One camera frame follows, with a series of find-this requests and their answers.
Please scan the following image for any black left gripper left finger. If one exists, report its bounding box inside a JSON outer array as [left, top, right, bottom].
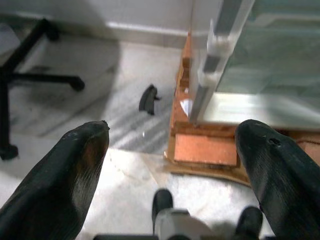
[[0, 120, 111, 240]]

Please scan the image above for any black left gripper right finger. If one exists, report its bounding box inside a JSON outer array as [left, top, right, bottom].
[[235, 119, 320, 240]]

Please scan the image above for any glass fridge door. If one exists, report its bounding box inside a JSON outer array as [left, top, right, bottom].
[[188, 0, 320, 130]]

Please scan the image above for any orange brown cardboard sheet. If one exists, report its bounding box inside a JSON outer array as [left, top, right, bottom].
[[162, 31, 320, 187]]

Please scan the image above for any black office chair base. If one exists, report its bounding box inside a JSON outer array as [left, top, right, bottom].
[[0, 17, 86, 161]]

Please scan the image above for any small black curved object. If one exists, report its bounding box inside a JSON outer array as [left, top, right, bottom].
[[138, 84, 161, 116]]

